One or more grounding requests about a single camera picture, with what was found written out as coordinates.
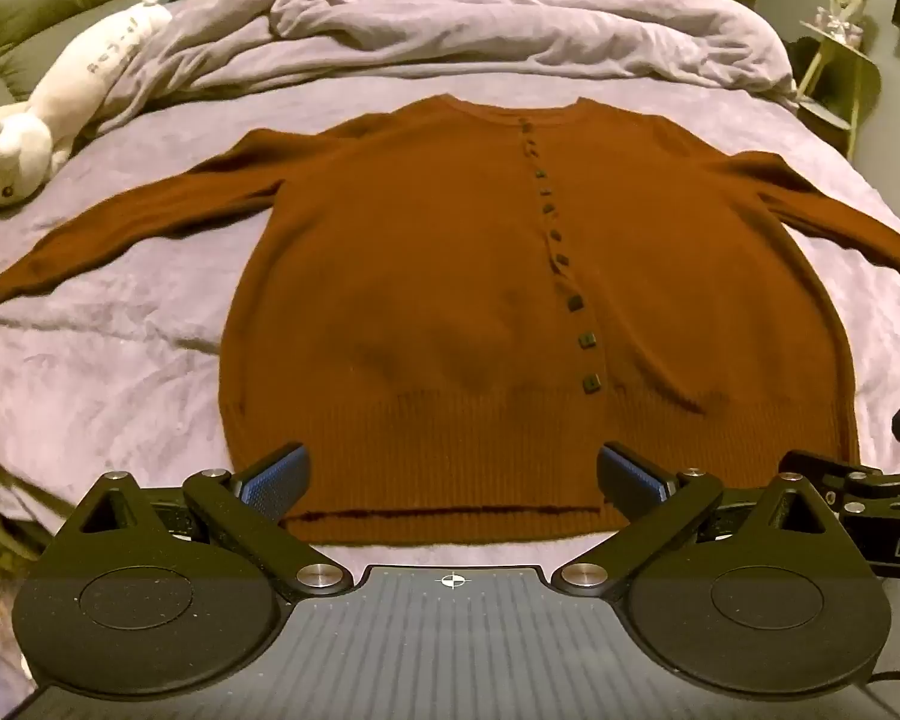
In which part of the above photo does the brown knit cardigan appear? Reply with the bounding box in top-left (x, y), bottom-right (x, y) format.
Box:
top-left (0, 94), bottom-right (900, 545)

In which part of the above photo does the purple duvet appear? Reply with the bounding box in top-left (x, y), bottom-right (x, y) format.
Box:
top-left (82, 0), bottom-right (800, 140)

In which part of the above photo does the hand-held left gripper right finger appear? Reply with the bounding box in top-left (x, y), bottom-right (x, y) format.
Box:
top-left (551, 444), bottom-right (833, 599)

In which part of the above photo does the purple bed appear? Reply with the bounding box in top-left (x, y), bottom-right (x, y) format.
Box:
top-left (0, 67), bottom-right (900, 563)

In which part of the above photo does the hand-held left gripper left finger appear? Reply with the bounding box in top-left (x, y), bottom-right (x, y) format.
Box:
top-left (75, 444), bottom-right (352, 599)

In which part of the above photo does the yellow-green side table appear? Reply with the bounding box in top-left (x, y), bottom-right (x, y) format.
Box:
top-left (795, 18), bottom-right (883, 160)

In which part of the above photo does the green pillow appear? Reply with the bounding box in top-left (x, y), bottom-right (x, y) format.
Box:
top-left (0, 0), bottom-right (151, 115)

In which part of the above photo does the white plush toy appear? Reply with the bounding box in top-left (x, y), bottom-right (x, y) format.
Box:
top-left (0, 0), bottom-right (173, 235)

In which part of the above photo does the paper-wrapped bouquet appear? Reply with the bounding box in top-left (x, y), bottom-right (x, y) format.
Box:
top-left (813, 0), bottom-right (871, 46)

